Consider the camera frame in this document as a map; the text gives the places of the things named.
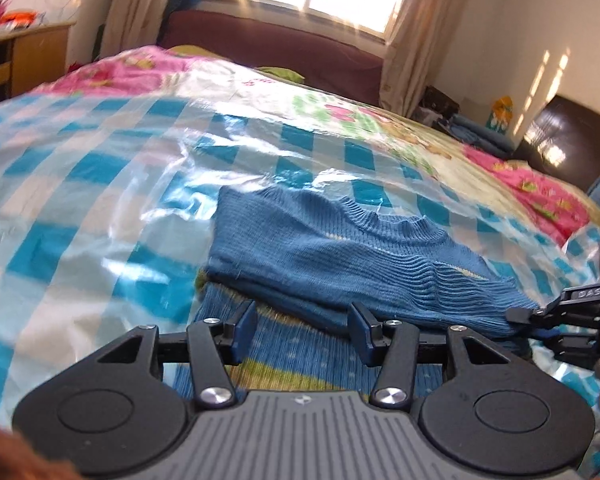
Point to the yellow and blue package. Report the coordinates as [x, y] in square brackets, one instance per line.
[500, 115]

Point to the dark wooden headboard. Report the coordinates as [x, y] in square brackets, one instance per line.
[572, 130]

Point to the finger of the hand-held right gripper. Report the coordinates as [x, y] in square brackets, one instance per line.
[522, 314]

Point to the beige curtain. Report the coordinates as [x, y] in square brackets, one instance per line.
[420, 35]
[140, 2]

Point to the orange item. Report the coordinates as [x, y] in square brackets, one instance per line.
[17, 18]

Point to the striped blue knit garment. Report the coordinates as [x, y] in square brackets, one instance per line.
[300, 355]

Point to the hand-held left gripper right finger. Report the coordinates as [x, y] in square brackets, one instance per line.
[361, 335]

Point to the reddish-brown cloth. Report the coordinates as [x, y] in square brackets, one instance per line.
[20, 452]

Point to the green pillow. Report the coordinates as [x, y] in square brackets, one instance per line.
[282, 73]

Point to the blue knit sweater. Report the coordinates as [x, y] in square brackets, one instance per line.
[350, 260]

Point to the pink floral quilt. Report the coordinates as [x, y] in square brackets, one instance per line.
[380, 115]

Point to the blue checked plastic sheet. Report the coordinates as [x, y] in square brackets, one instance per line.
[105, 210]

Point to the folded blue clothes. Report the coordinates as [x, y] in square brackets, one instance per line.
[480, 132]

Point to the wooden desk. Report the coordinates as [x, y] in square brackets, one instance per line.
[17, 57]

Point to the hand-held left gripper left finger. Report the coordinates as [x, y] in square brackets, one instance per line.
[247, 334]

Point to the maroon headboard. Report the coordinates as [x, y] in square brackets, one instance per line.
[275, 45]

